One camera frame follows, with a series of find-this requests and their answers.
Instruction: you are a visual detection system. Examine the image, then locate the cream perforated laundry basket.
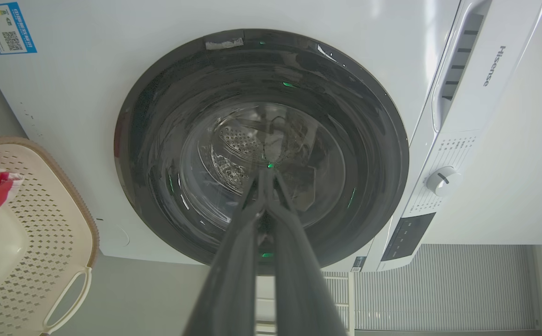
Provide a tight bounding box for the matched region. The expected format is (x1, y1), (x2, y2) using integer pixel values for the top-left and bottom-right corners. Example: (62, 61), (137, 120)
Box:
(0, 137), (99, 336)

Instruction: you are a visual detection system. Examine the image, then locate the dark round washing machine door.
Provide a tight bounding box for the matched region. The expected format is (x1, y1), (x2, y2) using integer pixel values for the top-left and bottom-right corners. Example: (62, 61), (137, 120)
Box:
(114, 29), (410, 275)

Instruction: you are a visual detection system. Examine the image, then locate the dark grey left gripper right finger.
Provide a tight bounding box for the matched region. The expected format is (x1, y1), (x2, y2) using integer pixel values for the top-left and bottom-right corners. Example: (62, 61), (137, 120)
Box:
(265, 169), (349, 336)

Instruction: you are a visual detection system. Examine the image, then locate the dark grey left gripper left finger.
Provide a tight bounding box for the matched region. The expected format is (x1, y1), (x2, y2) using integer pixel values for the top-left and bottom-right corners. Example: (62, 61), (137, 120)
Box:
(183, 169), (267, 336)

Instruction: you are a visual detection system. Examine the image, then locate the white detergent drawer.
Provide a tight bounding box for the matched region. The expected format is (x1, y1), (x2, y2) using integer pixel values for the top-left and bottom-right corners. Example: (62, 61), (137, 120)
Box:
(431, 0), (542, 134)

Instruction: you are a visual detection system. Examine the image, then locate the white washing machine dial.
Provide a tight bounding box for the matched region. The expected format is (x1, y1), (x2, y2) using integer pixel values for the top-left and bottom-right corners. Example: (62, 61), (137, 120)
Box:
(426, 166), (462, 196)

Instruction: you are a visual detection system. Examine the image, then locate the white Hisense washing machine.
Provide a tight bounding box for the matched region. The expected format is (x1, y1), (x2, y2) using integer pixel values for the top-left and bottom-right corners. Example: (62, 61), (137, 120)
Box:
(0, 0), (542, 273)

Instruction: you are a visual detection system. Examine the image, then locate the blue energy label sticker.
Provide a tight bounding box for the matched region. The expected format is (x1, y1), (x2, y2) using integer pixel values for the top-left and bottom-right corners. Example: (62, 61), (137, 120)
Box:
(0, 2), (37, 56)

